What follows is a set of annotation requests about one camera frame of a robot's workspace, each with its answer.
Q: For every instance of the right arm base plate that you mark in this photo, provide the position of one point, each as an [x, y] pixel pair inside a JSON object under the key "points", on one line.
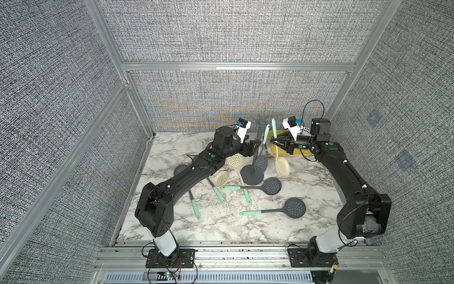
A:
{"points": [[311, 258]]}

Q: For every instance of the cream skimmer long handle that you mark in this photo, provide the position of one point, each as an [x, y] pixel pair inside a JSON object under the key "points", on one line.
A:
{"points": [[281, 164]]}

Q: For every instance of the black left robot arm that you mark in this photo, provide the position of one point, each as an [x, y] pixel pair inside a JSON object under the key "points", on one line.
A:
{"points": [[155, 208]]}

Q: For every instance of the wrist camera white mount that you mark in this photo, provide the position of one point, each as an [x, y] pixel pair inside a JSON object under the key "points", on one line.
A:
{"points": [[293, 125], [242, 126]]}

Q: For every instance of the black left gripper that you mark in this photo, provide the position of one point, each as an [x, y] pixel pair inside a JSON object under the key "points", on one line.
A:
{"points": [[249, 147]]}

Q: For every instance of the dark grey utensil rack stand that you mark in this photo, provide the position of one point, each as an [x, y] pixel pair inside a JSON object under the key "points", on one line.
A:
{"points": [[250, 177]]}

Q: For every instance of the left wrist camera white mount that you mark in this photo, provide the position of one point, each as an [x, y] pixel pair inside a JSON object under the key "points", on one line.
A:
{"points": [[242, 126]]}

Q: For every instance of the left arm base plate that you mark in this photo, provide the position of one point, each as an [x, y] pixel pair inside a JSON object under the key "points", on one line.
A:
{"points": [[181, 258]]}

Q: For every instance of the white patterned plate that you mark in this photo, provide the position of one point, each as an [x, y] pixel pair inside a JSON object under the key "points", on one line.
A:
{"points": [[305, 131]]}

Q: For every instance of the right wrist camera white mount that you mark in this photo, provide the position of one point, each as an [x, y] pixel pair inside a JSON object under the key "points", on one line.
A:
{"points": [[293, 125]]}

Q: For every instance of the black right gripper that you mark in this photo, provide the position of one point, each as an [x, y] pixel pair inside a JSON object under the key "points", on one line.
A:
{"points": [[289, 142]]}

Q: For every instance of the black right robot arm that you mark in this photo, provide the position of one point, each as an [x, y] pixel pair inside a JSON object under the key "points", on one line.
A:
{"points": [[365, 212]]}

